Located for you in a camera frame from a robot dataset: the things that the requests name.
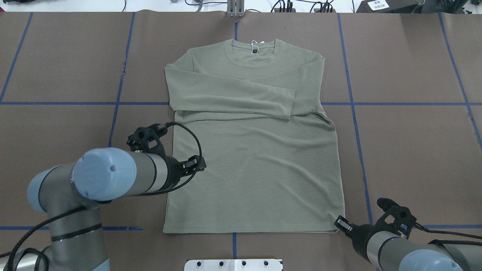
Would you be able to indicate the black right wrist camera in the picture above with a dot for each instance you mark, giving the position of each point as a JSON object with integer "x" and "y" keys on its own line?
{"x": 396, "y": 219}

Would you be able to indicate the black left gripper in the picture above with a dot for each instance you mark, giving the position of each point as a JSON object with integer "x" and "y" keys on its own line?
{"x": 174, "y": 172}

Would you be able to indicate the black box with label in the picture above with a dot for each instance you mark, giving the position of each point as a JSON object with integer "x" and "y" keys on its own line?
{"x": 389, "y": 6}

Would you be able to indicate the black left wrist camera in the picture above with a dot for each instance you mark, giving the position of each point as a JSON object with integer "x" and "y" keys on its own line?
{"x": 147, "y": 140}

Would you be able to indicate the olive green long-sleeve shirt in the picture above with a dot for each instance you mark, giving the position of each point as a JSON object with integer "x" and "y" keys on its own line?
{"x": 271, "y": 151}

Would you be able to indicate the white shirt neck tag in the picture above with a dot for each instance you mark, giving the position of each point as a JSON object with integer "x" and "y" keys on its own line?
{"x": 254, "y": 47}

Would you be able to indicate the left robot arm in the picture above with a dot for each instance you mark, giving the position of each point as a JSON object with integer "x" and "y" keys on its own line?
{"x": 71, "y": 195}

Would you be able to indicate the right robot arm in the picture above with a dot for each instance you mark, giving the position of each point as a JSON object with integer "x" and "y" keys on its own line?
{"x": 389, "y": 250}

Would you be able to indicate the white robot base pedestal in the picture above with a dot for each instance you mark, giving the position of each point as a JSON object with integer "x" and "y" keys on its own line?
{"x": 234, "y": 265}

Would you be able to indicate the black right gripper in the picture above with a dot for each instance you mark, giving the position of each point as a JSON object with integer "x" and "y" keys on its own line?
{"x": 359, "y": 235}

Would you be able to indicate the aluminium frame post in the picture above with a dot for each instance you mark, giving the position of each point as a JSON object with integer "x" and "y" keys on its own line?
{"x": 235, "y": 8}

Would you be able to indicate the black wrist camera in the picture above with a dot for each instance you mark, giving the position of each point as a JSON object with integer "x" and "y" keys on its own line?
{"x": 147, "y": 140}
{"x": 396, "y": 219}

